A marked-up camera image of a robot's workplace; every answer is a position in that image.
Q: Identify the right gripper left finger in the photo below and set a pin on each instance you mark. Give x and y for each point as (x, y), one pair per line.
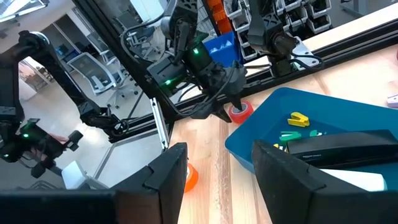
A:
(164, 186)

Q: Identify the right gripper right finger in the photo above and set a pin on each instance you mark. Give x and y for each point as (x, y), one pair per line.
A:
(295, 193)

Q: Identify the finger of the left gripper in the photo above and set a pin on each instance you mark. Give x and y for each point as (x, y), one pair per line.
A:
(237, 102)
(224, 113)

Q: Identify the red tape roll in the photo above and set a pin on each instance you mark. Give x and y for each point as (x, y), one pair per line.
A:
(245, 115)

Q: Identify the yellow staple remover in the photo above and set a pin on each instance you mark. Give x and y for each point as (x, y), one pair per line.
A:
(298, 120)
(276, 146)

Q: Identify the black stapler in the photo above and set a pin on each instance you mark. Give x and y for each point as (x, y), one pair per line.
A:
(342, 147)

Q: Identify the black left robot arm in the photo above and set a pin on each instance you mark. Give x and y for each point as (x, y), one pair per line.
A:
(186, 31)

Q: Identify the orange tape roll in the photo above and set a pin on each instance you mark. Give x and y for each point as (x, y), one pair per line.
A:
(192, 177)

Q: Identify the white staple remover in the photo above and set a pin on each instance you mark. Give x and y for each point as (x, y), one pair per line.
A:
(393, 101)

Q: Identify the blue storage bin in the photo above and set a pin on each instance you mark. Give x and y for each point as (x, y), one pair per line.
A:
(222, 53)

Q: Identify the blue plastic bin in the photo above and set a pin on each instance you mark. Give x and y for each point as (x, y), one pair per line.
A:
(280, 102)

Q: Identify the orange storage bins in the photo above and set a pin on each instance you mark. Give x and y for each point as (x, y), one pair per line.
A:
(217, 12)

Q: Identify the rack of small parts bins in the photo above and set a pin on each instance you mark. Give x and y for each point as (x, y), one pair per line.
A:
(298, 15)

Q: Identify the person's hand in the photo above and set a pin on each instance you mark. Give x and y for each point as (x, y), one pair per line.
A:
(56, 138)

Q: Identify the white office chair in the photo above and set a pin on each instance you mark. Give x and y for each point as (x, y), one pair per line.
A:
(90, 68)

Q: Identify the black aluminium table frame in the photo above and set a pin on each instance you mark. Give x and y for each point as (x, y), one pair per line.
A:
(342, 53)

